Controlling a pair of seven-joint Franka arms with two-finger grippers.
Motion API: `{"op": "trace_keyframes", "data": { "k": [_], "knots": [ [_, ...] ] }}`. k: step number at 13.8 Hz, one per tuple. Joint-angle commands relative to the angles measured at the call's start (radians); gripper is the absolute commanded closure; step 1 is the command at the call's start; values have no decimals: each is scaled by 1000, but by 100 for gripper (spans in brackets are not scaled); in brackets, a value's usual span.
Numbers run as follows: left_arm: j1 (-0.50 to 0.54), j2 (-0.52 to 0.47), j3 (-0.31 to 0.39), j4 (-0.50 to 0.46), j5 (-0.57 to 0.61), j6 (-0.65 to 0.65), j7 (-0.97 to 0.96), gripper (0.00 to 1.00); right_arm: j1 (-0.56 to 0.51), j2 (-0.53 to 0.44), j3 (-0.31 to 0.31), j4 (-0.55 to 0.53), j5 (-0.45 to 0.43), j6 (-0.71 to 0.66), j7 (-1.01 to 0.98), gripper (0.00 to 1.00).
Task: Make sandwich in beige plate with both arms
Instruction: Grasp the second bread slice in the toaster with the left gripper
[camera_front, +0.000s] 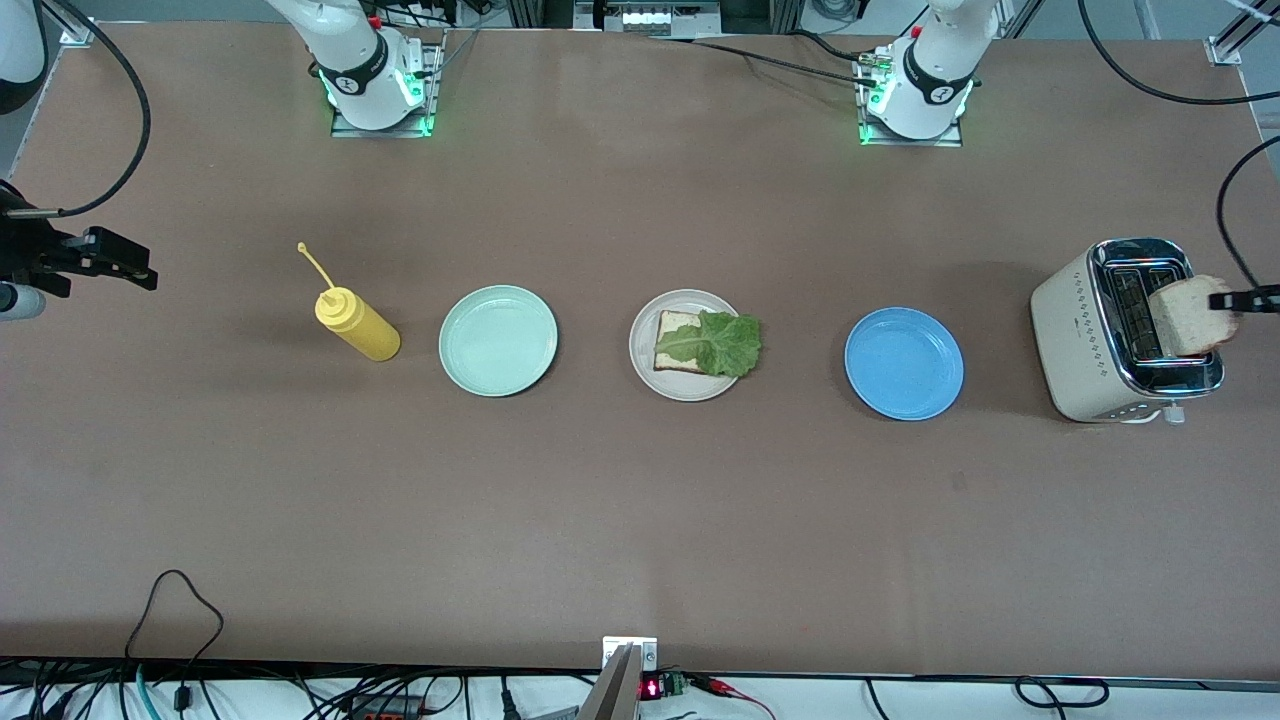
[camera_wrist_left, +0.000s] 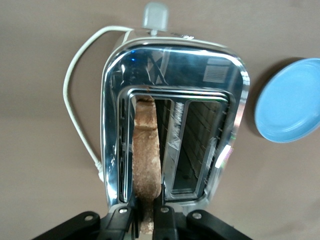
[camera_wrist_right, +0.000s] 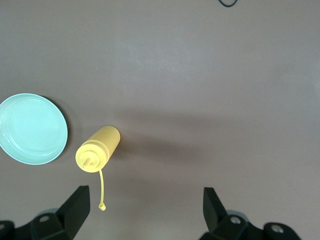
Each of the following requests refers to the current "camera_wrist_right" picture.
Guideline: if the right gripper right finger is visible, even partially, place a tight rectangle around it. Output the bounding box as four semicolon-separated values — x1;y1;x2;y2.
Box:
199;187;301;240

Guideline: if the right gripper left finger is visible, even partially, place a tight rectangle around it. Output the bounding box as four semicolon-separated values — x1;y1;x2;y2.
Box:
0;185;91;240

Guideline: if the yellow mustard squeeze bottle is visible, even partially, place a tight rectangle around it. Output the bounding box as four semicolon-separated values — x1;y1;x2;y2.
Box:
75;125;121;212

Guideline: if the mint green plate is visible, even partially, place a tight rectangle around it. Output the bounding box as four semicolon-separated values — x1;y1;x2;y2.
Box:
0;93;69;166

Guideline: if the thin black cable loop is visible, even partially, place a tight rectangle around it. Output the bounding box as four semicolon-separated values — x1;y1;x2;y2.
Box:
218;0;240;8

